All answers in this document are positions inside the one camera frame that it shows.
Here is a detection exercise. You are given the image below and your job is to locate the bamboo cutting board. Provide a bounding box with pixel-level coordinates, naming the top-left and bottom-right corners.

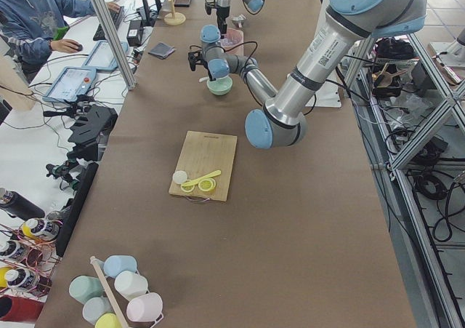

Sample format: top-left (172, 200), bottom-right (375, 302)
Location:
top-left (169, 130), bottom-right (238, 201)

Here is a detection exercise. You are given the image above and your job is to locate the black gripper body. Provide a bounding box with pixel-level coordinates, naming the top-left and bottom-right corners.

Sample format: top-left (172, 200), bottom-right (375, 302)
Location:
top-left (217, 6), bottom-right (228, 33)
top-left (187, 49), bottom-right (206, 71)

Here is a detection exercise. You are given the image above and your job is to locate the wooden cup tree stand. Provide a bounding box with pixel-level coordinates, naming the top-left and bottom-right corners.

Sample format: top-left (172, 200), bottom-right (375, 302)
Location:
top-left (159, 0), bottom-right (186, 25)

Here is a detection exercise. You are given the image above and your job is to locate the pink bowl of ice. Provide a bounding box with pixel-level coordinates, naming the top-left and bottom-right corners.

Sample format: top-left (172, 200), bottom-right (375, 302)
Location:
top-left (220, 28), bottom-right (243, 48)

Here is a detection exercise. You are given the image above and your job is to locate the lemon slice under bun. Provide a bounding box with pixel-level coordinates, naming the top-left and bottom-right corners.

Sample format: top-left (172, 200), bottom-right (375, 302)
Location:
top-left (180, 185), bottom-right (195, 193)

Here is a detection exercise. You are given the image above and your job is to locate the mint green bowl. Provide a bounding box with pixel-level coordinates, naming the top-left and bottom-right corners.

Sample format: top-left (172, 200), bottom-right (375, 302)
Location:
top-left (206, 76), bottom-right (233, 96)

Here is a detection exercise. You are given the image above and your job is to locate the folded grey cloth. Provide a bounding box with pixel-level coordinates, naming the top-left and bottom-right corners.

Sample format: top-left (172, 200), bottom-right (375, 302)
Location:
top-left (148, 42), bottom-right (176, 60)

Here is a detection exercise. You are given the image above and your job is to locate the white steamed bun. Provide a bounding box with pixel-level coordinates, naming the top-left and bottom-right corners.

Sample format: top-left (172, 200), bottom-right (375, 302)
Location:
top-left (172, 170), bottom-right (188, 185)

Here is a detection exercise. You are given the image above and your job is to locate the rack of pastel cups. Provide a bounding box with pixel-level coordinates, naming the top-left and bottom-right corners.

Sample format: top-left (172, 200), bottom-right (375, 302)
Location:
top-left (68, 255), bottom-right (164, 327)

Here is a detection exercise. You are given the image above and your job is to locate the blue teach pendant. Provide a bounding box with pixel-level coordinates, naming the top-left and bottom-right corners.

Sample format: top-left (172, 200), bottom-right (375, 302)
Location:
top-left (82, 40), bottom-right (118, 72)
top-left (42, 66), bottom-right (97, 103)

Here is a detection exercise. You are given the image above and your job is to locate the blue teach pendant near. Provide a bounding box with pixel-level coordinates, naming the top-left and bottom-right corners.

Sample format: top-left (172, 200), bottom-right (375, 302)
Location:
top-left (42, 66), bottom-right (97, 103)

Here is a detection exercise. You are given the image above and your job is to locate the seated person in blue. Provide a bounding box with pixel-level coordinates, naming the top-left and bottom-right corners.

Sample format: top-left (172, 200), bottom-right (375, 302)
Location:
top-left (0, 0), bottom-right (121, 85)

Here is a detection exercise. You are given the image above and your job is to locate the yellow plastic knife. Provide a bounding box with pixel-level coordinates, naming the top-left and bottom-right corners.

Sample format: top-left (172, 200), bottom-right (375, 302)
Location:
top-left (180, 169), bottom-right (222, 187)

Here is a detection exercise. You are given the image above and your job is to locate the steel ice scoop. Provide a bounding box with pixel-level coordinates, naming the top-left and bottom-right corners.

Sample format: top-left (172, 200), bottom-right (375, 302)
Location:
top-left (231, 15), bottom-right (246, 29)

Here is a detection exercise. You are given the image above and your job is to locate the blue teach pendant far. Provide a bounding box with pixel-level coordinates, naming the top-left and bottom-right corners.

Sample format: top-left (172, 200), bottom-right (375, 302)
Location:
top-left (82, 40), bottom-right (118, 72)

